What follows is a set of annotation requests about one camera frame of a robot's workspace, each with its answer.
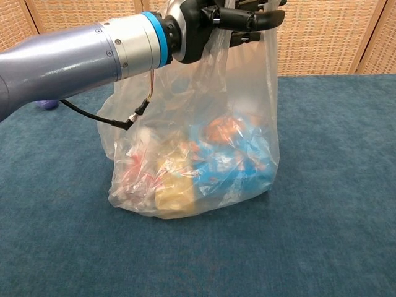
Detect clear plastic shopping bag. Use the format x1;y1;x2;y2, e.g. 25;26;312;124
96;0;281;220

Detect gold wrapped snack pack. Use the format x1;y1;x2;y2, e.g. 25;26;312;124
154;151;197;215

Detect purple ball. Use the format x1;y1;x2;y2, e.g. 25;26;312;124
37;99;59;111

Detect blue snack box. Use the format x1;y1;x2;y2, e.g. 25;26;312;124
190;116;276;202

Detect teal felt table cover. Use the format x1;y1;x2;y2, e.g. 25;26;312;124
0;74;396;297

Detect woven rattan folding screen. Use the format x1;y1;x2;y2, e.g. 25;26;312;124
0;0;396;77

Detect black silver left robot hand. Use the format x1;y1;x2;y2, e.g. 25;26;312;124
160;0;288;64

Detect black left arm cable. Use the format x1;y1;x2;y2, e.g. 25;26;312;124
60;69;155;131

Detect red white snack pack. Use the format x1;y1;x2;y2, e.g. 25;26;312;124
117;129;158;209

